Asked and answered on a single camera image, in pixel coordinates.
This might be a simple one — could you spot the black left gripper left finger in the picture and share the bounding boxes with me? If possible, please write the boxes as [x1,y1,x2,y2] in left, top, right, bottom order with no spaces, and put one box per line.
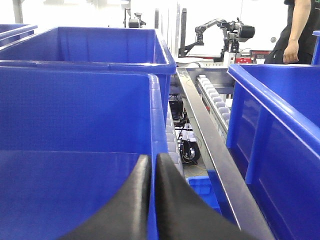
[60,154,152,240]

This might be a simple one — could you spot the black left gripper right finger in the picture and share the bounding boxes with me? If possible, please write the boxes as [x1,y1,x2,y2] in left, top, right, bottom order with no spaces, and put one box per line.
[155,153,254,240]

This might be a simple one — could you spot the blue plastic crate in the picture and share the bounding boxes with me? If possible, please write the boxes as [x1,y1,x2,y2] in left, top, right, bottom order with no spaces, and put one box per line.
[0,66,168,240]

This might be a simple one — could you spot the blue bin lower shelf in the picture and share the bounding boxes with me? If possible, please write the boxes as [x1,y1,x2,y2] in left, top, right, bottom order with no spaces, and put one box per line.
[186,170,236,224]

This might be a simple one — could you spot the left white roller track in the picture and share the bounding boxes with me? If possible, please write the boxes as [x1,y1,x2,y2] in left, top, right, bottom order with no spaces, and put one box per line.
[165,106,184,176]

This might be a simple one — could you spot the white roller track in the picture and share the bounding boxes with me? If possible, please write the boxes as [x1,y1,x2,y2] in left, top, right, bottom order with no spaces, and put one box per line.
[165,106,184,176]
[196,75,231,139]

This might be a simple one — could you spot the right white roller track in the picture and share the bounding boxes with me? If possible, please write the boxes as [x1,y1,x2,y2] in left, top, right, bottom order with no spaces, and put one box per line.
[196,75,231,139]

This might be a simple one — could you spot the blue bin right neighbour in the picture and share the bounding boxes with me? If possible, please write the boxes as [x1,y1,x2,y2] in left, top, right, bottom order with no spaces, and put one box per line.
[226,64,320,240]

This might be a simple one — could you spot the blue bin neighbour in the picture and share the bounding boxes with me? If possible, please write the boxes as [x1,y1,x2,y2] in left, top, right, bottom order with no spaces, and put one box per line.
[0,23,38,47]
[226,64,320,240]

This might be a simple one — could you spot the blue bin behind crate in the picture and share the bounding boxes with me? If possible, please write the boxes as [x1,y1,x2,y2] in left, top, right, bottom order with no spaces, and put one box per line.
[0,26,176,116]

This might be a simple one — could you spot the person in black clothes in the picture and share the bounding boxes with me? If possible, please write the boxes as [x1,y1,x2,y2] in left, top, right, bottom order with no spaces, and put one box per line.
[264,0,320,65]

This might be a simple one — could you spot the blue bin left neighbour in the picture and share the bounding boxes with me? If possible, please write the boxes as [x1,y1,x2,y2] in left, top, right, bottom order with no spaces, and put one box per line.
[0,23,38,47]

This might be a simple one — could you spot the steel divider rail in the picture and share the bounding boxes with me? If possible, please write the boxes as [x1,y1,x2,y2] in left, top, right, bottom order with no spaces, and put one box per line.
[176,67,275,240]

